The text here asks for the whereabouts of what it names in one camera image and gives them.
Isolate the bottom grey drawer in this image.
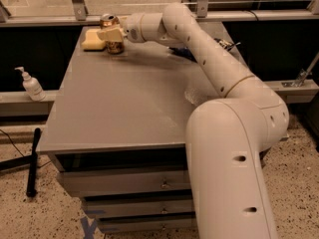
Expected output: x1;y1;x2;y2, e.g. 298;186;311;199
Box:
98;215;196;234

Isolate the middle grey drawer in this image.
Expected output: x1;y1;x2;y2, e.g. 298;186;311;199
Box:
82;194;193;218

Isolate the black stand leg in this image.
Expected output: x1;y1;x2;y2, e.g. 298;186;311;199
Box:
26;127;41;197

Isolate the blue chip bag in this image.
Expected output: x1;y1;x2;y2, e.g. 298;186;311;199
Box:
170;38;239;62

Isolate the yellow sponge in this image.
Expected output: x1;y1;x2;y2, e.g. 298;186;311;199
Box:
81;29;106;51

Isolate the metal window rail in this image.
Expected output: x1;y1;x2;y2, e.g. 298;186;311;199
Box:
0;9;319;27

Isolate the orange La Croix can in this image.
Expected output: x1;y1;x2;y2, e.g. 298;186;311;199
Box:
100;14;124;55

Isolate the grey drawer cabinet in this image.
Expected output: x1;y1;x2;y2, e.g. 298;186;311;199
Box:
36;21;289;235

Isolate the white pump bottle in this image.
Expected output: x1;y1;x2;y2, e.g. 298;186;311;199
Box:
16;67;46;102

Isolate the black cable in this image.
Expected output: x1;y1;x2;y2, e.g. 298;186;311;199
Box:
0;128;26;158

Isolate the top grey drawer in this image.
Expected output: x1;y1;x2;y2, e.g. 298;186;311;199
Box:
57;166;190;197

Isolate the grey drawer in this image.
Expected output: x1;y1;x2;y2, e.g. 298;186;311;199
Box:
57;166;190;197
98;215;196;234
82;194;193;218

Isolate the metal bracket right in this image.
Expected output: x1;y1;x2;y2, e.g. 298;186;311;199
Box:
281;52;319;88

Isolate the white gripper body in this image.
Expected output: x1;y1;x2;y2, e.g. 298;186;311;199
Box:
123;13;144;43

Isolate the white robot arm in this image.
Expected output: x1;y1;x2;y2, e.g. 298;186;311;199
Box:
98;3;289;239

